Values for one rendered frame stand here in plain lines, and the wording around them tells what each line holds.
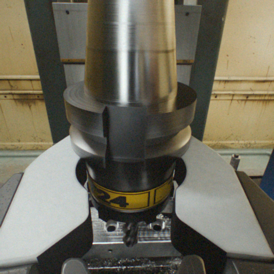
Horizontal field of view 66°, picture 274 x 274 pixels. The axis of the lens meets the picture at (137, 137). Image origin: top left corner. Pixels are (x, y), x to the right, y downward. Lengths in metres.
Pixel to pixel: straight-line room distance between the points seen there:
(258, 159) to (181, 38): 1.05
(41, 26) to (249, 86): 1.11
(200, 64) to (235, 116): 0.65
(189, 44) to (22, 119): 1.05
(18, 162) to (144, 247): 1.18
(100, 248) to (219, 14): 0.80
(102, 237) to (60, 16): 0.67
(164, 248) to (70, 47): 0.67
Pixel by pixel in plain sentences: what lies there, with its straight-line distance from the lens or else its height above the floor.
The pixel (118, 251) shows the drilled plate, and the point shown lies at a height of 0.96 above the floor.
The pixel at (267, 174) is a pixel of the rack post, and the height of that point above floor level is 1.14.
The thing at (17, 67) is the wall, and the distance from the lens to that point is 1.35.
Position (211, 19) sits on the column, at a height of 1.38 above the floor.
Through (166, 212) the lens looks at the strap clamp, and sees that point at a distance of 0.50.
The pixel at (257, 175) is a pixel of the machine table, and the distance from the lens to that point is 0.86.
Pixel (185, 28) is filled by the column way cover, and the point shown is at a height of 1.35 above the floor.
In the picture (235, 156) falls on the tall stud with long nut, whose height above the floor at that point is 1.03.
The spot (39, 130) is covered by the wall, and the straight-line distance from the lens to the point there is 1.45.
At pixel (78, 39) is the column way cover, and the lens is 0.81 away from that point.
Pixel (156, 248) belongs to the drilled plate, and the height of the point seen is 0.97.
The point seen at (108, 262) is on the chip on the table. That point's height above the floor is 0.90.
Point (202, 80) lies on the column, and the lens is 0.91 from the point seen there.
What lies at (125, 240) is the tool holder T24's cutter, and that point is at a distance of 0.17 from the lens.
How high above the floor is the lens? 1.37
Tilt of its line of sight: 29 degrees down
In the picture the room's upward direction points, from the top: 1 degrees clockwise
